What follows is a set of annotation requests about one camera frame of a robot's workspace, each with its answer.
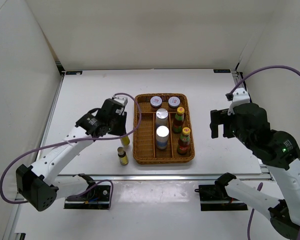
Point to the brown wicker divided basket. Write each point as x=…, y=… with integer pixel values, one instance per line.
x=145, y=151

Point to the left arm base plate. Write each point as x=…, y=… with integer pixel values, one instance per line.
x=98, y=198

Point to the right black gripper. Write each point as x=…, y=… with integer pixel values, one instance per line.
x=218, y=117

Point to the red sauce bottle yellow cap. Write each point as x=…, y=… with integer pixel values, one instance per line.
x=184, y=141

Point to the silver cap shaker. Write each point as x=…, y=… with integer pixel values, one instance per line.
x=161, y=117
x=161, y=137

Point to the small amber bottle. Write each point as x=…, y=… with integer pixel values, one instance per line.
x=125, y=141
x=122, y=155

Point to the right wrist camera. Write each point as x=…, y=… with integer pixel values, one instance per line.
x=238, y=97

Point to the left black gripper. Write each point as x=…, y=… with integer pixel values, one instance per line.
x=122, y=129

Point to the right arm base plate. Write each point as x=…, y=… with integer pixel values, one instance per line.
x=212, y=201

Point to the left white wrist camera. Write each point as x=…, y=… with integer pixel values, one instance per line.
x=123, y=101

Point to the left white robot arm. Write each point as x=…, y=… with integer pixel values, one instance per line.
x=37, y=183

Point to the white lid jar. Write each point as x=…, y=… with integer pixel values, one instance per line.
x=155, y=103
x=173, y=103

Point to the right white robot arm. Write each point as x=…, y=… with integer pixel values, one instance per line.
x=278, y=151

